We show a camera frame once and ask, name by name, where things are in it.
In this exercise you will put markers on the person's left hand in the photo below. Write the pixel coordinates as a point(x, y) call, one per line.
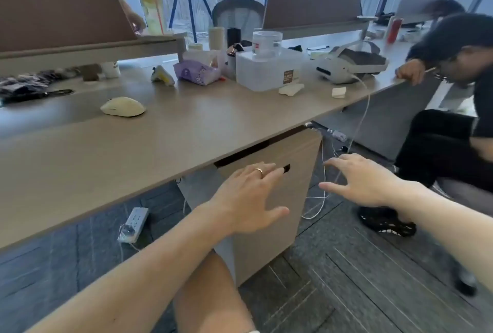
point(240, 200)

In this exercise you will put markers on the person's right hand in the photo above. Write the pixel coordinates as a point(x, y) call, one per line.
point(369, 184)

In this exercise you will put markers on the person's left thumb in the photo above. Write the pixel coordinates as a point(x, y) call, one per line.
point(271, 215)

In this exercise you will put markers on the person's right thumb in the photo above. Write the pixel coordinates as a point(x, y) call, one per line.
point(333, 188)

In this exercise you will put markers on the person's left forearm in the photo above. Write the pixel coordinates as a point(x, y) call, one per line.
point(131, 279)

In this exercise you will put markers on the person's right forearm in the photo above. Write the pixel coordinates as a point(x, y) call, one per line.
point(450, 221)

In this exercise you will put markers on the beige drawer cabinet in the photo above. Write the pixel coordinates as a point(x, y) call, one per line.
point(265, 240)

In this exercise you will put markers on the crumpled white tissue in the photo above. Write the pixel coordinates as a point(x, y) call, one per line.
point(291, 89)
point(339, 93)

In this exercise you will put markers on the person's bare leg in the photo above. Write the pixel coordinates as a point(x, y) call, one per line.
point(210, 298)

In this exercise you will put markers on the white headset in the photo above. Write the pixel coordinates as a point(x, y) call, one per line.
point(350, 63)

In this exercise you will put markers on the translucent plastic storage box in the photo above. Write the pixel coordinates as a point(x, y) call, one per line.
point(265, 72)

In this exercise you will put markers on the grey chair seat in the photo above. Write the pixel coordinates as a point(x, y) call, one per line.
point(468, 196)

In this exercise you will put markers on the white power strip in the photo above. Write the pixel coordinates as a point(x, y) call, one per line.
point(134, 224)

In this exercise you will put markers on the clear plastic jar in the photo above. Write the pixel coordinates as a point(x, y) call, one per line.
point(267, 43)

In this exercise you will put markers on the purple tissue pack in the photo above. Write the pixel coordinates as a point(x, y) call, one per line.
point(196, 72)

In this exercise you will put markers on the red bottle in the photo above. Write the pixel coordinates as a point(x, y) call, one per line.
point(394, 30)

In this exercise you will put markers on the white yellow crumpled wrapper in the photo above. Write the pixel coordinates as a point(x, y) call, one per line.
point(162, 76)

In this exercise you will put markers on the black cylindrical bottle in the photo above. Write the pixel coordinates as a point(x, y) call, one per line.
point(233, 37)

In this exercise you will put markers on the cream computer mouse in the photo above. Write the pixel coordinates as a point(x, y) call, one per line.
point(123, 107)

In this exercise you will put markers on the brown desk divider panel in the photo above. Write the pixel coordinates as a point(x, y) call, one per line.
point(65, 13)
point(312, 5)

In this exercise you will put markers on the grey mesh office chair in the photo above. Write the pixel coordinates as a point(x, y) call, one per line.
point(237, 15)

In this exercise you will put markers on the grey laptop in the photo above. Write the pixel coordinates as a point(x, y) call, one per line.
point(416, 7)

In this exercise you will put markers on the small white cup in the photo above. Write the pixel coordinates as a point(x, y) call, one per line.
point(111, 70)

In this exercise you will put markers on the black patterned cloth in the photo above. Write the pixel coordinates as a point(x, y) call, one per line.
point(27, 82)

